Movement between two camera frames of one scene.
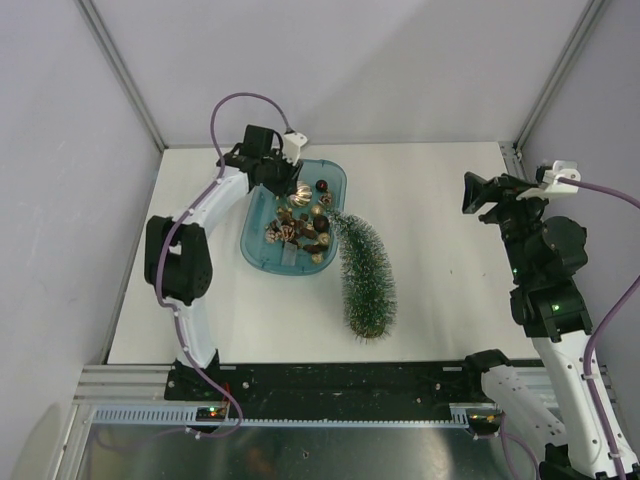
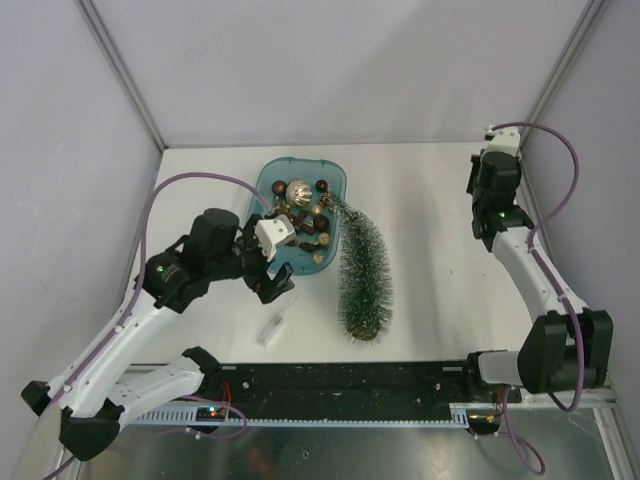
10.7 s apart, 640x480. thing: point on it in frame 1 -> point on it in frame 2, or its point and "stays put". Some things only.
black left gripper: x=291 y=173 -> x=267 y=288
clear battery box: x=289 y=254 -> x=267 y=333
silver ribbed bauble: x=303 y=195 stays put
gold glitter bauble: x=324 y=238 stays put
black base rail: x=329 y=384 stays put
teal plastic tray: x=292 y=235 stays put
